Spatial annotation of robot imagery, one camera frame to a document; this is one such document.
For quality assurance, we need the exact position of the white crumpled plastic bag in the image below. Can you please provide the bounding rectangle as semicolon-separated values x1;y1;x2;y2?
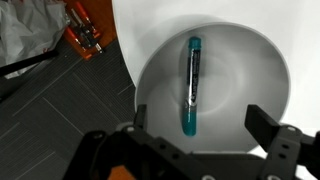
0;0;69;67

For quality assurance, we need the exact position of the orange black tool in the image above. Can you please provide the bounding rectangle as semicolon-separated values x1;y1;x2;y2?
66;1;104;60

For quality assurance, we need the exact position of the teal marker pen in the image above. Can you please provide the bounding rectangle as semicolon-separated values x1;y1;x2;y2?
182;37;201;136

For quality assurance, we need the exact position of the white round table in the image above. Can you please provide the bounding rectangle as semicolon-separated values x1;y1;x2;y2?
111;0;320;180

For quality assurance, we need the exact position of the white bowl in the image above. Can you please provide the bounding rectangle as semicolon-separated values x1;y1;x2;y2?
135;23;290;153

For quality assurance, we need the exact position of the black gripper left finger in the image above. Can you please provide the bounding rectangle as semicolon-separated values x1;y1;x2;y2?
63;105;200;180

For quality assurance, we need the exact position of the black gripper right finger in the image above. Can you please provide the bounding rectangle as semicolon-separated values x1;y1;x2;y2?
245;104;320;180

